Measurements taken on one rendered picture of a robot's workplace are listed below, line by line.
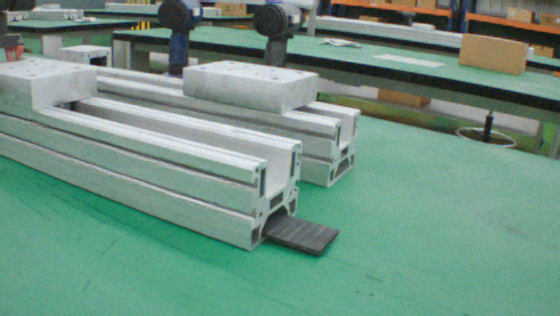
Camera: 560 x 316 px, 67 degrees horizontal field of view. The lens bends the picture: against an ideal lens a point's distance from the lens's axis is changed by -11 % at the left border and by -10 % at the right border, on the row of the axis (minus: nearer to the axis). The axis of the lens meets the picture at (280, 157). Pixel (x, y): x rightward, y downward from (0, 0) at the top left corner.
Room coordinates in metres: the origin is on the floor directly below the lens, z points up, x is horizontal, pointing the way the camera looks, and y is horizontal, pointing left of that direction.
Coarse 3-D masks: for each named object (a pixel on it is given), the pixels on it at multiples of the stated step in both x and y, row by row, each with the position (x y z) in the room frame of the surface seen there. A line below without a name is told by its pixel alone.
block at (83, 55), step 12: (60, 48) 1.06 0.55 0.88; (72, 48) 1.07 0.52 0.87; (84, 48) 1.08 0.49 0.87; (96, 48) 1.08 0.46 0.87; (108, 48) 1.09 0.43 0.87; (60, 60) 1.05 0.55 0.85; (72, 60) 1.04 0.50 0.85; (84, 60) 1.02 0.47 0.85; (96, 60) 1.09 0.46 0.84; (108, 60) 1.09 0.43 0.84
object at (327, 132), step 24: (120, 72) 0.82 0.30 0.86; (96, 96) 0.74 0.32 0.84; (120, 96) 0.73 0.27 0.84; (144, 96) 0.69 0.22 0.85; (168, 96) 0.67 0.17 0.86; (216, 120) 0.63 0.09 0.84; (240, 120) 0.62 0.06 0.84; (264, 120) 0.59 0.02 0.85; (288, 120) 0.58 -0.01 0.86; (312, 120) 0.56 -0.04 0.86; (336, 120) 0.57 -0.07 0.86; (312, 144) 0.56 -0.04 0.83; (336, 144) 0.57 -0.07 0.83; (312, 168) 0.56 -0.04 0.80; (336, 168) 0.57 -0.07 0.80
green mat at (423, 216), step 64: (384, 128) 0.87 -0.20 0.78; (0, 192) 0.45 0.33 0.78; (64, 192) 0.47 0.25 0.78; (320, 192) 0.54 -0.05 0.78; (384, 192) 0.55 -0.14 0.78; (448, 192) 0.56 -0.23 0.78; (512, 192) 0.58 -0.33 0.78; (0, 256) 0.32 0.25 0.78; (64, 256) 0.34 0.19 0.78; (128, 256) 0.35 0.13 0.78; (192, 256) 0.36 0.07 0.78; (256, 256) 0.37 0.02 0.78; (320, 256) 0.38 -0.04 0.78; (384, 256) 0.39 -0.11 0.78; (448, 256) 0.39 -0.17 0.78; (512, 256) 0.40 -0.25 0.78
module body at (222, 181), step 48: (0, 144) 0.57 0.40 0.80; (48, 144) 0.51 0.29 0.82; (96, 144) 0.48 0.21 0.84; (144, 144) 0.44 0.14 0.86; (192, 144) 0.43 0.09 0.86; (240, 144) 0.47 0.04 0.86; (288, 144) 0.45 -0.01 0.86; (96, 192) 0.47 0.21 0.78; (144, 192) 0.44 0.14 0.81; (192, 192) 0.41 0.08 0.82; (240, 192) 0.39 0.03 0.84; (288, 192) 0.45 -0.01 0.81; (240, 240) 0.38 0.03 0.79
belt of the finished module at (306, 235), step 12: (276, 216) 0.44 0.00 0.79; (288, 216) 0.44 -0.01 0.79; (264, 228) 0.41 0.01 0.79; (276, 228) 0.41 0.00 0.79; (288, 228) 0.42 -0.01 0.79; (300, 228) 0.42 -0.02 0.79; (312, 228) 0.42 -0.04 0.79; (324, 228) 0.42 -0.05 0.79; (276, 240) 0.40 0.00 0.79; (288, 240) 0.39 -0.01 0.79; (300, 240) 0.39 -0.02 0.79; (312, 240) 0.39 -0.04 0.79; (324, 240) 0.40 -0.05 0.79; (312, 252) 0.38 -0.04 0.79
